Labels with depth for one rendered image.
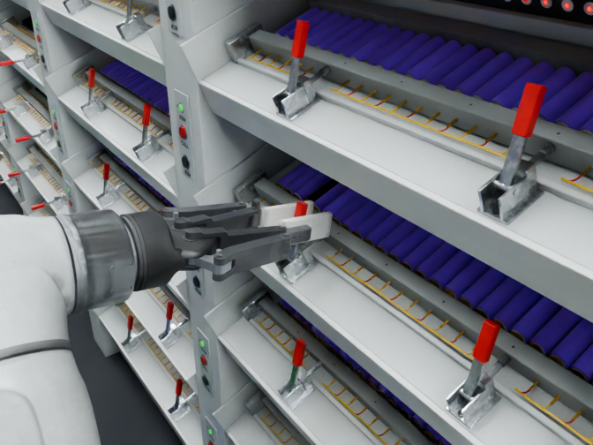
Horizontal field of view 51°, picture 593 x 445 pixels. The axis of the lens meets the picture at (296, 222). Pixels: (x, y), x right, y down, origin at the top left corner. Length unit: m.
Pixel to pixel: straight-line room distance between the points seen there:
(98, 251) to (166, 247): 0.06
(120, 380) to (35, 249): 1.22
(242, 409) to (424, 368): 0.54
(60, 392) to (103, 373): 1.26
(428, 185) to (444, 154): 0.04
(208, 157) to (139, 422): 0.93
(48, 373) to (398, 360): 0.31
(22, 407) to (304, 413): 0.43
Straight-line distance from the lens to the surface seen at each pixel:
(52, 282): 0.55
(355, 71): 0.63
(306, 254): 0.73
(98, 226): 0.57
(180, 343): 1.27
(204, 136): 0.82
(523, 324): 0.61
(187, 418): 1.40
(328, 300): 0.69
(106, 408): 1.68
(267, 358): 0.91
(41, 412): 0.51
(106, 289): 0.57
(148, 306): 1.38
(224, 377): 1.04
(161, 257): 0.59
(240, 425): 1.10
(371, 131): 0.58
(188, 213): 0.68
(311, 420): 0.83
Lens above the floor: 1.14
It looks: 28 degrees down
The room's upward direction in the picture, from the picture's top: straight up
